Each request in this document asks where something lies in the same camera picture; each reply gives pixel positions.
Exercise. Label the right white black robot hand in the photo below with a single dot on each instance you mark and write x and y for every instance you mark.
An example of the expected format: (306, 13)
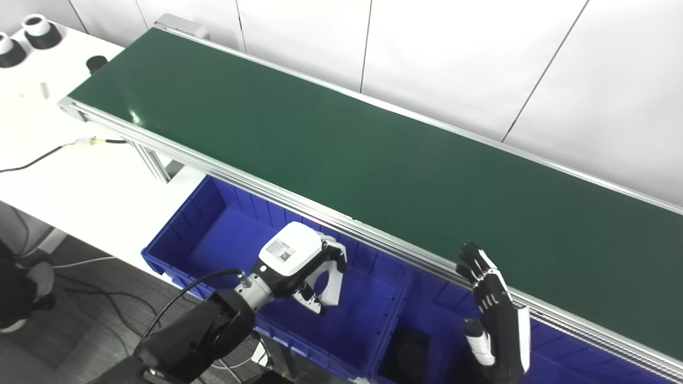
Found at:
(501, 320)

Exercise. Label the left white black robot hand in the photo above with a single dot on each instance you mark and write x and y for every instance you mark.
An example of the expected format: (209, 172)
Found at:
(291, 250)

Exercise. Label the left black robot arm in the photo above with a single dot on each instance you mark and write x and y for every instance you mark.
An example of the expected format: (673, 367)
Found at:
(187, 336)

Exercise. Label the blue plastic bin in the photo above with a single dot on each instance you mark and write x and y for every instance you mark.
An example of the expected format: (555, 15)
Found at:
(443, 320)
(229, 240)

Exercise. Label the black square part with cylinder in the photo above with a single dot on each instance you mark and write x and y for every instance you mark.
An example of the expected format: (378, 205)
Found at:
(411, 354)

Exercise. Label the aluminium conveyor leg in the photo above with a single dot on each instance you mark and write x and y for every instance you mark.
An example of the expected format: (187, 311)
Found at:
(157, 162)

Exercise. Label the grey conveyor end housing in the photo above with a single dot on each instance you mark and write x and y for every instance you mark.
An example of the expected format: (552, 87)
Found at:
(181, 24)

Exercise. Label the small black cylinder part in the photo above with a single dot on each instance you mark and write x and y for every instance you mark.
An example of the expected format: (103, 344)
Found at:
(96, 64)

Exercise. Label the black white cylinder part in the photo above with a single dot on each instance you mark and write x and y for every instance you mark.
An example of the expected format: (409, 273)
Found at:
(41, 34)
(10, 53)

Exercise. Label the black and grey shoe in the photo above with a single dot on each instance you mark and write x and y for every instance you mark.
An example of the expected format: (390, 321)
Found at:
(13, 293)

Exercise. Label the green conveyor belt aluminium frame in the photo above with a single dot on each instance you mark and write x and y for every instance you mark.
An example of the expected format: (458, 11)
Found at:
(373, 160)

